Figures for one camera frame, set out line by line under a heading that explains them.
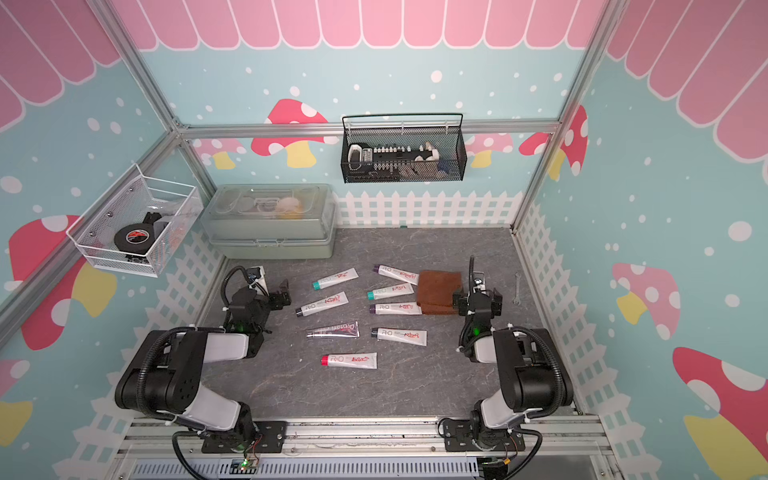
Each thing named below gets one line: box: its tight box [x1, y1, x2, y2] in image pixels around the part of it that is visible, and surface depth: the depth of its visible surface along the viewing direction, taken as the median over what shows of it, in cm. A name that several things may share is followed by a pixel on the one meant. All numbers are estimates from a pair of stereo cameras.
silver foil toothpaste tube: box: [306, 321, 360, 338], surface depth 93 cm
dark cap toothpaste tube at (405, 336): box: [370, 328, 428, 346], surface depth 92 cm
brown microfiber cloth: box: [417, 271, 462, 315], surface depth 102 cm
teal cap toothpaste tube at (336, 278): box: [312, 267, 360, 291], surface depth 106 cm
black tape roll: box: [114, 223, 156, 254], surface depth 71 cm
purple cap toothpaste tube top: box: [373, 264, 420, 285], surface depth 107 cm
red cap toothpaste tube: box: [321, 352, 378, 369], surface depth 87 cm
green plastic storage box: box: [201, 184, 337, 260], surface depth 105 cm
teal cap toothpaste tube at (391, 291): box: [367, 283, 415, 301], surface depth 102 cm
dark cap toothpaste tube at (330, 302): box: [295, 291, 349, 317], surface depth 99 cm
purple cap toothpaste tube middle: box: [369, 302, 423, 315], surface depth 98 cm
